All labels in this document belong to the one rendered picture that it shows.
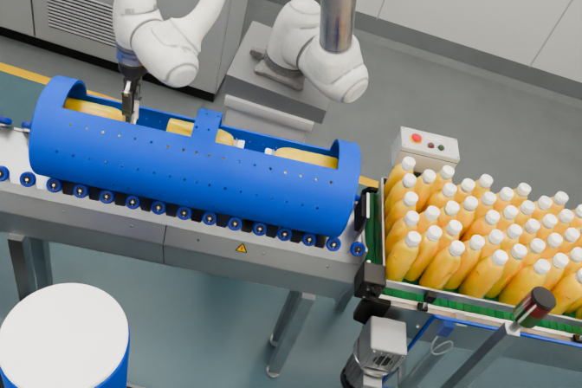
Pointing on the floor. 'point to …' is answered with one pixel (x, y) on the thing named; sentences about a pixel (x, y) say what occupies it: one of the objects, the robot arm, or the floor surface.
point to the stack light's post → (482, 357)
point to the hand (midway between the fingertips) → (131, 114)
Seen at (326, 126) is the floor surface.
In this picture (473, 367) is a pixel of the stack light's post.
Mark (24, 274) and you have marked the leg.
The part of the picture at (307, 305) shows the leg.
